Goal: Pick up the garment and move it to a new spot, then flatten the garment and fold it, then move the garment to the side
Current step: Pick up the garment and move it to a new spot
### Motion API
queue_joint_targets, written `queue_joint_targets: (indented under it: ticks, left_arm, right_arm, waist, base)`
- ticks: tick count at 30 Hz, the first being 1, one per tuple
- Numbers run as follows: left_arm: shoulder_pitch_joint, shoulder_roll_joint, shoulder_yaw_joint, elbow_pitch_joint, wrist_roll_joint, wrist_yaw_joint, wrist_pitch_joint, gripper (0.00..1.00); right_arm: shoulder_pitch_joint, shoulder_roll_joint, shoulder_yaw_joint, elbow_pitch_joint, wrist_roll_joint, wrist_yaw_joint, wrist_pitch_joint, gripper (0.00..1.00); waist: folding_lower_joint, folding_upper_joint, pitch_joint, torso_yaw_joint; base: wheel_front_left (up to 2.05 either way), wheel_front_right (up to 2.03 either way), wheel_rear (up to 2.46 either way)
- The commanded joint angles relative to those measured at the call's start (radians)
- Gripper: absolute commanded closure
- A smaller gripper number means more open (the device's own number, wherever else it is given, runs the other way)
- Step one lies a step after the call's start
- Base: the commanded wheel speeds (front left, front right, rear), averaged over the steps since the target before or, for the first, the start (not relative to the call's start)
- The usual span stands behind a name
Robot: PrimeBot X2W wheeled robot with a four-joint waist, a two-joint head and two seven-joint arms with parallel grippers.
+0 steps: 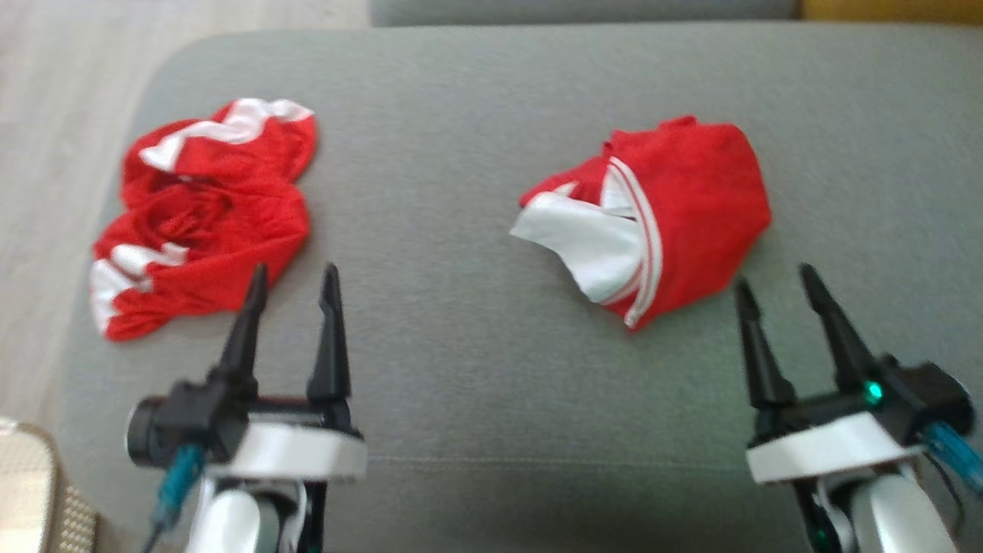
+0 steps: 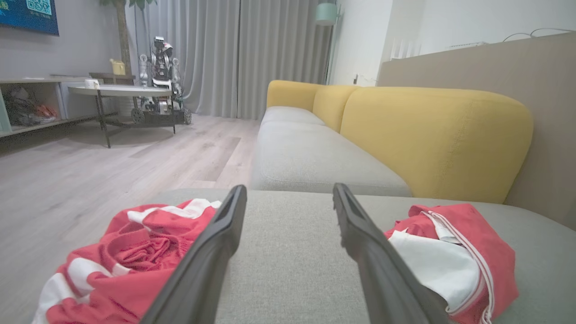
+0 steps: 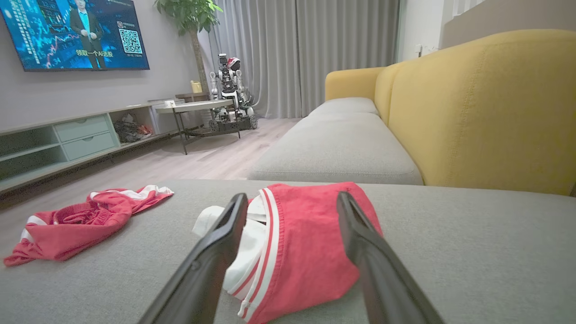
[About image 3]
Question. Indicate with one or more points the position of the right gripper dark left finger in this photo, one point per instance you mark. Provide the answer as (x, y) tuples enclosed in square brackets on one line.
[(202, 279)]

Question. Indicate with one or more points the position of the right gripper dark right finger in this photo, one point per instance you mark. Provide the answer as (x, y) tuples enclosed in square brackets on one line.
[(382, 279)]

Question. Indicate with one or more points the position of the red and white jersey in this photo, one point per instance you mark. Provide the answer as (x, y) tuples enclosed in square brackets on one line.
[(306, 243)]

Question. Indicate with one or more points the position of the red shorts with white stripes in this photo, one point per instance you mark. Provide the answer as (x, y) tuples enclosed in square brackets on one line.
[(76, 225)]

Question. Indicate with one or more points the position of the large grey sofa seat cushion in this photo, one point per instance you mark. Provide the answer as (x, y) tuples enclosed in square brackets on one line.
[(337, 148)]

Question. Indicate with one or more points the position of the dark bundle in cabinet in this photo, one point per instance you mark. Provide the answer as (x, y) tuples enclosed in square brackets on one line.
[(128, 130)]

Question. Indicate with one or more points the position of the white-topped coffee table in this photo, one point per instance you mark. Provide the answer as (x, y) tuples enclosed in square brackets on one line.
[(198, 106)]

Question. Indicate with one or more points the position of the pale green cabinet drawer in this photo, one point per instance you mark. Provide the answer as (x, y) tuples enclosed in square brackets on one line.
[(90, 146), (81, 128)]

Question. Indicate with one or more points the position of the small grey sofa seat cushion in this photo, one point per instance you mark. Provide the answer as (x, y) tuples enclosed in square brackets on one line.
[(344, 105)]

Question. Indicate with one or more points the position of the brown wooden side table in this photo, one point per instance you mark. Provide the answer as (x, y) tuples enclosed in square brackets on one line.
[(193, 96)]

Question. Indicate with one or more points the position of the white wheeled humanoid robot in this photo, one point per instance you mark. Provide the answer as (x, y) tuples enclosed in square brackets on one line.
[(231, 90)]

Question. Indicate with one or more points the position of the small yellow container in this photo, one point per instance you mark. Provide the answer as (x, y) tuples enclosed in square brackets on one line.
[(196, 87)]

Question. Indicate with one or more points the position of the yellow sofa backrest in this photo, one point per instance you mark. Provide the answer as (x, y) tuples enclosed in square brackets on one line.
[(486, 112)]

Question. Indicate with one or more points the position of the yellow sofa armrest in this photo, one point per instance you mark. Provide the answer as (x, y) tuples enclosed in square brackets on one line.
[(351, 83)]

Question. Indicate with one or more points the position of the long pale green TV cabinet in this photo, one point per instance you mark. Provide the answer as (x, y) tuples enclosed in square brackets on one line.
[(27, 130)]

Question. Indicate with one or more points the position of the grey curtain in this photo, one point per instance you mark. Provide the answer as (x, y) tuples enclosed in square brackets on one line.
[(346, 45), (256, 54)]

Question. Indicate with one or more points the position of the green potted tree plant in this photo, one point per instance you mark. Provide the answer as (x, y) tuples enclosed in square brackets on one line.
[(189, 15)]

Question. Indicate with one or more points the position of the wall-mounted flat television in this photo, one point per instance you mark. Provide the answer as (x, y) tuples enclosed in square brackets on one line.
[(54, 36)]

